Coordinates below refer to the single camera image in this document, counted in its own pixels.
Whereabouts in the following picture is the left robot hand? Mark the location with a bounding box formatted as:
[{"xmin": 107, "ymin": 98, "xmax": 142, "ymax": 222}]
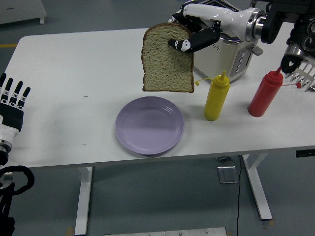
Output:
[{"xmin": 0, "ymin": 73, "xmax": 32, "ymax": 145}]

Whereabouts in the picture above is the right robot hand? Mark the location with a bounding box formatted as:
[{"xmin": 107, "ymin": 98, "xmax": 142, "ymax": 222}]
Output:
[{"xmin": 168, "ymin": 2, "xmax": 249, "ymax": 54}]

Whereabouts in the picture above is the cream and chrome toaster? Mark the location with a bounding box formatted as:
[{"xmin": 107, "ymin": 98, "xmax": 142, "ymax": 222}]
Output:
[{"xmin": 181, "ymin": 0, "xmax": 263, "ymax": 84}]

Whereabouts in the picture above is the bread slice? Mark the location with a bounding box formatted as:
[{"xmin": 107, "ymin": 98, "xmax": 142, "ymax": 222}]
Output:
[{"xmin": 141, "ymin": 23, "xmax": 195, "ymax": 93}]

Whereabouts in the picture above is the purple plate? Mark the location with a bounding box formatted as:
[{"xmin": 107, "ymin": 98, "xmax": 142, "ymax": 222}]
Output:
[{"xmin": 115, "ymin": 96, "xmax": 185, "ymax": 155}]

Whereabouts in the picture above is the metal floor plate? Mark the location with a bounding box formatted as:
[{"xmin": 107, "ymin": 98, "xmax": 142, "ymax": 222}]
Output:
[{"xmin": 217, "ymin": 166, "xmax": 240, "ymax": 184}]

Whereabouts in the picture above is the yellow squeeze bottle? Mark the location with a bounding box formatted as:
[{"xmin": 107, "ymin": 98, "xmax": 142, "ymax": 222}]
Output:
[{"xmin": 194, "ymin": 70, "xmax": 230, "ymax": 121}]

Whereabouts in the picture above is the red squeeze bottle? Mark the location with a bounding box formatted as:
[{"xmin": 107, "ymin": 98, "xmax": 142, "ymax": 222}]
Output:
[{"xmin": 248, "ymin": 66, "xmax": 301, "ymax": 118}]

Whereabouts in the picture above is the metal toast rack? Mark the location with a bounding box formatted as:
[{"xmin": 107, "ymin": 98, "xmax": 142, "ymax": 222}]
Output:
[{"xmin": 285, "ymin": 59, "xmax": 315, "ymax": 92}]

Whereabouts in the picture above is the white table leg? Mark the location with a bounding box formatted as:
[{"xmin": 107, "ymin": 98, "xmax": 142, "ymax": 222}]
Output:
[
  {"xmin": 242, "ymin": 153, "xmax": 273, "ymax": 221},
  {"xmin": 74, "ymin": 166, "xmax": 94, "ymax": 236}
]

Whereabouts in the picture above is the white cabinet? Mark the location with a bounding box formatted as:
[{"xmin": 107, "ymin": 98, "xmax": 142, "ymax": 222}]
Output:
[{"xmin": 0, "ymin": 0, "xmax": 47, "ymax": 25}]

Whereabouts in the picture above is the black table control panel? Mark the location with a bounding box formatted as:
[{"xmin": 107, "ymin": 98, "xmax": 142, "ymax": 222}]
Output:
[{"xmin": 295, "ymin": 149, "xmax": 315, "ymax": 158}]

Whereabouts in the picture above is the black floor cable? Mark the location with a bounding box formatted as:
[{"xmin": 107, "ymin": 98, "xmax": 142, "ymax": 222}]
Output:
[{"xmin": 235, "ymin": 156, "xmax": 243, "ymax": 236}]

